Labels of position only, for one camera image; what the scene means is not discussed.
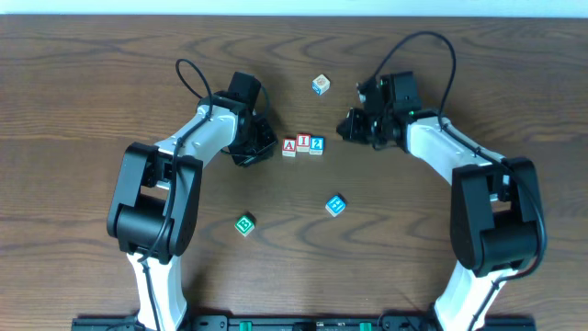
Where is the red letter A block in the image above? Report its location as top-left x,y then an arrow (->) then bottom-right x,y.
281,138 -> 297,157

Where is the red letter I block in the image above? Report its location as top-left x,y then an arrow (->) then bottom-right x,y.
296,133 -> 311,153

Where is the blue number 2 block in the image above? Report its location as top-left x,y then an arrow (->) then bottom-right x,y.
309,136 -> 324,155

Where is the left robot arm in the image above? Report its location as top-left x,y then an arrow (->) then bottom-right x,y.
107,72 -> 277,330

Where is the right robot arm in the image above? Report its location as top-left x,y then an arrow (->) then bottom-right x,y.
336,72 -> 546,330

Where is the blue-edged picture block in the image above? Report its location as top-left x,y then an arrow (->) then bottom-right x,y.
311,74 -> 331,96

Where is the green letter B block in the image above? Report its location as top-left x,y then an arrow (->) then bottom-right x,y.
234,214 -> 255,237

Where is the blue plus sign block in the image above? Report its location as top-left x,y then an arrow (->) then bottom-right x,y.
325,195 -> 346,217

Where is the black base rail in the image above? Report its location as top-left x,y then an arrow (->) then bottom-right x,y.
71,314 -> 537,331

